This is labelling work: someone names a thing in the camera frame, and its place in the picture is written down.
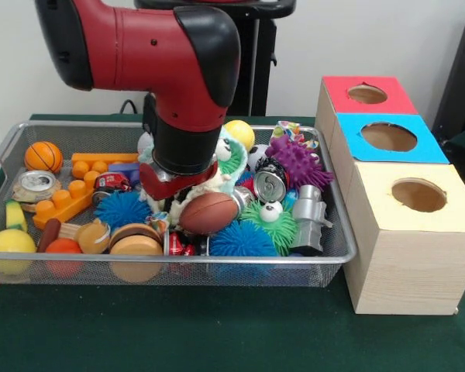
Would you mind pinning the blue spiky ball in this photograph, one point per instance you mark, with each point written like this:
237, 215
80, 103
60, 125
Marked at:
124, 207
242, 242

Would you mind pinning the orange toy brick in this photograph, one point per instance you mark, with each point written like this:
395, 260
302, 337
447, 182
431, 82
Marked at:
66, 201

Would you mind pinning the purple spiky ball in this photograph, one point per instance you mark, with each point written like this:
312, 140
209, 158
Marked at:
298, 162

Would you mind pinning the silver toy robot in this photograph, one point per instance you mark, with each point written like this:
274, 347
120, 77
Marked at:
310, 221

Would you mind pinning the wooden three-hole box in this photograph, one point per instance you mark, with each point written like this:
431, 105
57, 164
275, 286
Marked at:
410, 271

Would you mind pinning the brown toy football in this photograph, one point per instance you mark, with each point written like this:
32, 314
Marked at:
209, 213

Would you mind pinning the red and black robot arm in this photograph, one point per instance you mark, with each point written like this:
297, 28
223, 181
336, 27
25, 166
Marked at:
139, 46

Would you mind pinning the mint green knitted cloth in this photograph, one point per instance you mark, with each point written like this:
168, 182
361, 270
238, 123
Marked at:
243, 151

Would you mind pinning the cream knitted cloth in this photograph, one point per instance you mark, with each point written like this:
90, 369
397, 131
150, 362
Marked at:
176, 215

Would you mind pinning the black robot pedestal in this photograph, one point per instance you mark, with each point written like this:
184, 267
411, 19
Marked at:
265, 77

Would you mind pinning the yellow ball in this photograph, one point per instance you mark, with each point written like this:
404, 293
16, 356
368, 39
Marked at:
240, 133

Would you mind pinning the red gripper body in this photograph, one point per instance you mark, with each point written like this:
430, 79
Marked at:
155, 188

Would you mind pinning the green spiky toy with eyes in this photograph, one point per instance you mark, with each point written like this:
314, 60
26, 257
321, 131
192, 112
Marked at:
273, 228

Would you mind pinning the small orange basketball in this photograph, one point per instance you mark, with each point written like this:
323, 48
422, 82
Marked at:
43, 157

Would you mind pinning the silver mesh bin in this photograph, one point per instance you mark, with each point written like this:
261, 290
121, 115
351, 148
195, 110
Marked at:
170, 257

